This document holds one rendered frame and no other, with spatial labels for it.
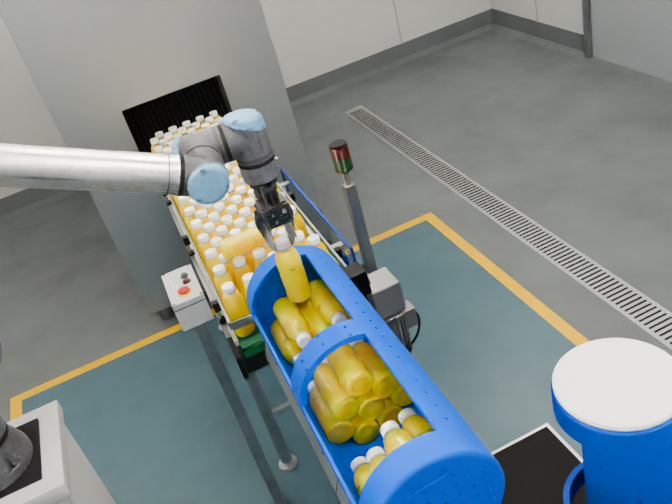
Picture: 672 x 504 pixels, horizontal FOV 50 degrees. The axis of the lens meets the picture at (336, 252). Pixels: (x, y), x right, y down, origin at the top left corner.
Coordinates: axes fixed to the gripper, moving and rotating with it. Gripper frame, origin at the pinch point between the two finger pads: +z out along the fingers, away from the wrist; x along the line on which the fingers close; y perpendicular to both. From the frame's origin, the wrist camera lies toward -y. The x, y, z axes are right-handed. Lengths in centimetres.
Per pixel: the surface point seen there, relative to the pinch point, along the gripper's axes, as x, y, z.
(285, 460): -18, -52, 127
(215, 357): -27, -35, 51
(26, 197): -119, -430, 123
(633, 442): 45, 77, 31
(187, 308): -29.1, -26.7, 24.5
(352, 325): 4.5, 32.3, 8.5
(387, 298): 31, -24, 49
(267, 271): -5.5, -4.7, 9.5
